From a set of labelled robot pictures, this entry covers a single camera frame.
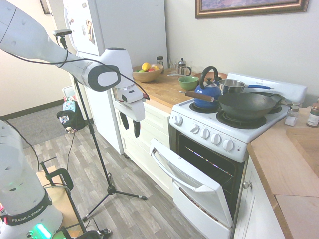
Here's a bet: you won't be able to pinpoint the white stove storage drawer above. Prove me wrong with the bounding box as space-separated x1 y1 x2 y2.
171 180 234 239

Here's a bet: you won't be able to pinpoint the white oven door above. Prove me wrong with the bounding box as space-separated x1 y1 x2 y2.
149 138 234 228

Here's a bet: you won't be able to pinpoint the black wok with wooden handle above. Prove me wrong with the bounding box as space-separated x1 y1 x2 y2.
179 90 277 119

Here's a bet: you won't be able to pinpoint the black bag with patch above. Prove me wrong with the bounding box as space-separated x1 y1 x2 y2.
56 109 87 134

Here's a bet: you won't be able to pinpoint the white corner cabinet with knob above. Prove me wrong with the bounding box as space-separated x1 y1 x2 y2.
233 155 286 239

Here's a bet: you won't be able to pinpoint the gold framed picture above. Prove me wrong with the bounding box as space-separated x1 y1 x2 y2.
195 0 310 19

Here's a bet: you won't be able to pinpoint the glass salt shaker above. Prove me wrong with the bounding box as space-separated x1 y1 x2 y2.
285 105 300 126

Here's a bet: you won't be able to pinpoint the white electric stove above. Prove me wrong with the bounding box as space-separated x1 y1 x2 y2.
169 72 308 239

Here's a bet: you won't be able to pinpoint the black exterior camera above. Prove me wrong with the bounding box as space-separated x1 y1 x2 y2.
52 29 73 37

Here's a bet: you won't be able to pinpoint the black frying pan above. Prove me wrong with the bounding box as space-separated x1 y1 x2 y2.
249 91 290 110

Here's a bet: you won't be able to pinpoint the brown spice jar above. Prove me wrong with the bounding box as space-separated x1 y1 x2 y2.
306 102 319 128

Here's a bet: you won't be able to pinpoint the wooden fruit bowl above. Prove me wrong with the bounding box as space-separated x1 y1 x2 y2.
132 63 164 83

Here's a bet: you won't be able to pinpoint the blue kettle with black handle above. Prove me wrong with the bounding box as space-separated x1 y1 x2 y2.
193 66 222 110

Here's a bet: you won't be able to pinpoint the black camera tripod stand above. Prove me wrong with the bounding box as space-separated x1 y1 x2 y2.
58 36 148 223

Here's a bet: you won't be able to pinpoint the green ceramic bowl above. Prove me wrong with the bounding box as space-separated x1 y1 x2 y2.
177 76 200 91

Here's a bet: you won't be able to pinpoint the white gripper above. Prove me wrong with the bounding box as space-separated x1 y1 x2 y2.
112 85 147 139

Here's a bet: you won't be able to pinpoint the white kitchen cabinet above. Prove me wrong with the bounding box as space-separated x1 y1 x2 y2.
115 98 173 197

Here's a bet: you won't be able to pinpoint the black metal clamp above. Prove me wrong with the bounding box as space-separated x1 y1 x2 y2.
38 156 110 239

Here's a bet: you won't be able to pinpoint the dark framed wall picture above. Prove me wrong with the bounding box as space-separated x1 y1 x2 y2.
39 0 51 15

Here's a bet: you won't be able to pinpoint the glass french press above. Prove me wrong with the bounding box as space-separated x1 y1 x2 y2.
178 57 192 76

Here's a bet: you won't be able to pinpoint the white refrigerator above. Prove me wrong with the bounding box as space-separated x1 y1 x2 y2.
62 0 169 155

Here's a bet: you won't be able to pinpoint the steel saucepan with blue handle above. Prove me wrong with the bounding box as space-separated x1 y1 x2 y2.
218 79 274 95

